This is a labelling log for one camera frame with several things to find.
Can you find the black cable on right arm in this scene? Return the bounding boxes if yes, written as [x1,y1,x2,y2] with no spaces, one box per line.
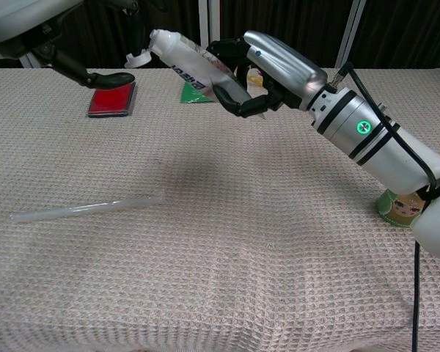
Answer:
[333,62,440,352]

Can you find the green foil packet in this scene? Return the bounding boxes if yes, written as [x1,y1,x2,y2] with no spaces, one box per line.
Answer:
[178,81,217,105]

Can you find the red flat case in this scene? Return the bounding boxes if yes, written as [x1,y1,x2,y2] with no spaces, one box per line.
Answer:
[87,81,137,119]

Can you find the white vertical frame post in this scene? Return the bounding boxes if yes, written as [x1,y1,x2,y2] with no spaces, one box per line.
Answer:
[199,0,221,69]

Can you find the green cup with cartoon face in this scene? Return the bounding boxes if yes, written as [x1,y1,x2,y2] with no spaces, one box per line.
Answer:
[374,188,432,230]

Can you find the pink yellow feather strands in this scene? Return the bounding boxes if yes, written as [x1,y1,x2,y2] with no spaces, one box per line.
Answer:
[247,69,265,87]

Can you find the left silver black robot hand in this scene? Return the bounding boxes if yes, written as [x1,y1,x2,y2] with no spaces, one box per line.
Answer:
[0,0,140,89]

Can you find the white slanted frame post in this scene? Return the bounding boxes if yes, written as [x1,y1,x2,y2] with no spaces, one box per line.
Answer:
[335,0,367,69]
[20,53,40,70]

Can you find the beige waffle tablecloth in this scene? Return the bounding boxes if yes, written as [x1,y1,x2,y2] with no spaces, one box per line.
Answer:
[0,67,440,352]

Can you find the clear plastic tube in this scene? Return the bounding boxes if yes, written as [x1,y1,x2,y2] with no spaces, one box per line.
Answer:
[9,194,166,225]

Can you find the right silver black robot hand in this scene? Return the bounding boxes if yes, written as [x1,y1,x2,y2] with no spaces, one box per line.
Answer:
[206,30,329,119]

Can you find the dark green curtain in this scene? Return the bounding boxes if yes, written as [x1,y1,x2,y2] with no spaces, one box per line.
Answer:
[0,0,440,70]

